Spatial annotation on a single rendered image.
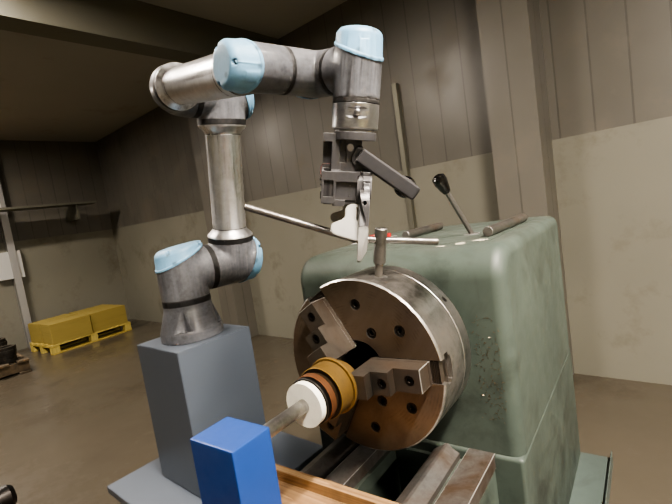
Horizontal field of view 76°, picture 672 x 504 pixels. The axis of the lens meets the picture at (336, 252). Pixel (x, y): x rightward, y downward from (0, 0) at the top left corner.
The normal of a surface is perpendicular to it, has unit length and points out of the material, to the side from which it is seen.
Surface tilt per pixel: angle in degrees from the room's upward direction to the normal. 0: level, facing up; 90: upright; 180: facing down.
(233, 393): 90
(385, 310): 90
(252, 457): 90
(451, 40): 90
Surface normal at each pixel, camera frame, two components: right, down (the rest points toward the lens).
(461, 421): -0.58, 0.16
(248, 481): 0.80, -0.06
